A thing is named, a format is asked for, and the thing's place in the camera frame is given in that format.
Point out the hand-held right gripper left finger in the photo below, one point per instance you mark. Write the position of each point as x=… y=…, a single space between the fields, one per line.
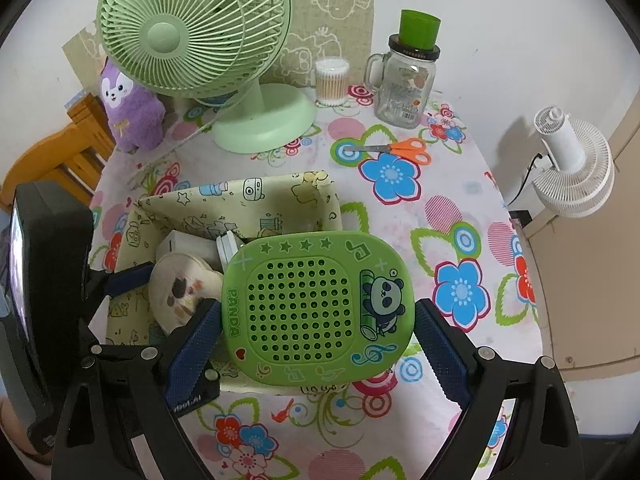
x=195 y=360

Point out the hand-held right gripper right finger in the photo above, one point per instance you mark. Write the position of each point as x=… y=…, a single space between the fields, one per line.
x=442 y=355

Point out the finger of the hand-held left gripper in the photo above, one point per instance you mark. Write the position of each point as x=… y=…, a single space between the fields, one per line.
x=130 y=277

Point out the cream round cartoon mirror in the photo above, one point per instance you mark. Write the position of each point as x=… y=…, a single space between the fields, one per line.
x=180 y=285

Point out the white charger plug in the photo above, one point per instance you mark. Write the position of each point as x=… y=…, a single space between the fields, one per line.
x=229 y=250
x=177 y=246

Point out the green panda speaker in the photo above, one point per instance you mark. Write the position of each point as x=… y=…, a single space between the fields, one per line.
x=310 y=320

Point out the yellow cartoon-print storage box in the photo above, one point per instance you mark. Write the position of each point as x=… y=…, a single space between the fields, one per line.
x=235 y=200

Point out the wooden chair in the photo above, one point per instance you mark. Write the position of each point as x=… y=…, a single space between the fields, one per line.
x=45 y=160

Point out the floral tablecloth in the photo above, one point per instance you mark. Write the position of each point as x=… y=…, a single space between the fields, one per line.
x=450 y=240

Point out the beige wooden door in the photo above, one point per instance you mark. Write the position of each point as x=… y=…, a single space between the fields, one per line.
x=590 y=310

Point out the blue paper sheet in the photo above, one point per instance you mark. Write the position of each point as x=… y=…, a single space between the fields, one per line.
x=74 y=99

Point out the purple plush toy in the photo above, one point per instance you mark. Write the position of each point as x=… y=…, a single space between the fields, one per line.
x=132 y=110

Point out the white clip fan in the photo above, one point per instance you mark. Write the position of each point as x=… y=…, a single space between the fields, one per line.
x=575 y=175

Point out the green desk fan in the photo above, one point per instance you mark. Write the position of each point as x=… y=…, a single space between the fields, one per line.
x=190 y=35

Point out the glass mug jar green lid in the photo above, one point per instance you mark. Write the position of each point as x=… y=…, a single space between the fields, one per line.
x=402 y=90

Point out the clear cotton swab jar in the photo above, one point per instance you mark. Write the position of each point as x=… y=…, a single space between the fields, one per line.
x=332 y=85

